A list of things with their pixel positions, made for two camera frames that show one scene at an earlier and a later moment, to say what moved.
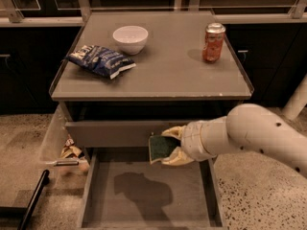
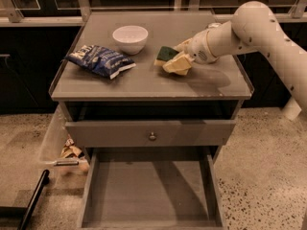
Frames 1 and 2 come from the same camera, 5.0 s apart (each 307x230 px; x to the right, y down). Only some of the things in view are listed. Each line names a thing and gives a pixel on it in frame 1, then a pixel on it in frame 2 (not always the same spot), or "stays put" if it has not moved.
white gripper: [191, 140] → [199, 48]
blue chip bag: [104, 60] stays put
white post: [297, 102] stays put
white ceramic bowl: [130, 38] stays put
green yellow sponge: [161, 147] → [164, 55]
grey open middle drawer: [122, 190] stays put
